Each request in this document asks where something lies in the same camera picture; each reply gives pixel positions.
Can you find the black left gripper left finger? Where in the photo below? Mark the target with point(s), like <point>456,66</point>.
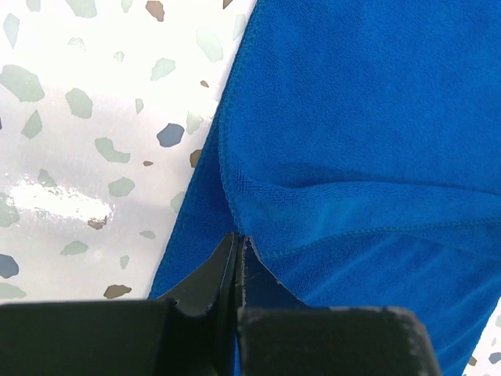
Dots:
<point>187,331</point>

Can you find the blue towel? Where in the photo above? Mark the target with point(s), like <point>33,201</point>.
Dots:
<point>358,144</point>

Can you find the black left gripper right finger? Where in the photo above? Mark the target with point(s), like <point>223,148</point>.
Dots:
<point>280,335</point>

